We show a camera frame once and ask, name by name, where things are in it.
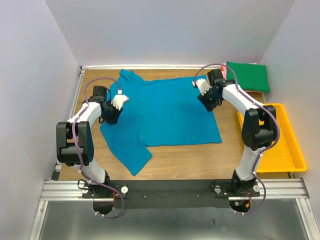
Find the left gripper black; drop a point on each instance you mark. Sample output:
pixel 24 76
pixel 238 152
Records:
pixel 113 119

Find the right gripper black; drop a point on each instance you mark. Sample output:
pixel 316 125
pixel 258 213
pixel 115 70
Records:
pixel 208 105

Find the blue t shirt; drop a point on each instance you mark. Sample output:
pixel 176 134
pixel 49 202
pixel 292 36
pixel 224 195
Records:
pixel 163 112

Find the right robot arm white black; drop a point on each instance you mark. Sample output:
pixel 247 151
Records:
pixel 260 129

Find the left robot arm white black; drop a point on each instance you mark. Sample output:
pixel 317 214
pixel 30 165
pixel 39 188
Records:
pixel 74 141

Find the pink folded t shirt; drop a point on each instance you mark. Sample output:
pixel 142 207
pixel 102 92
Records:
pixel 224 74

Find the green folded t shirt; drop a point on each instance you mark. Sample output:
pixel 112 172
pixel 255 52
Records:
pixel 251 77

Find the yellow plastic tray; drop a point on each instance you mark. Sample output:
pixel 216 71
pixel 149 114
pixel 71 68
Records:
pixel 286 156

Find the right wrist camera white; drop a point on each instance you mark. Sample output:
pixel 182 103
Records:
pixel 203 86

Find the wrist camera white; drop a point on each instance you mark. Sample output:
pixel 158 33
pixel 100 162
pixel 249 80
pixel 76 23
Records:
pixel 203 86
pixel 119 100

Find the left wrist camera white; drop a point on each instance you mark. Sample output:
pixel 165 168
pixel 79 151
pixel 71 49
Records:
pixel 119 100

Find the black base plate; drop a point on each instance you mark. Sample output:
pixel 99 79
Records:
pixel 168 194

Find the aluminium frame rail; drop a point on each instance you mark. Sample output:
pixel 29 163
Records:
pixel 279 213

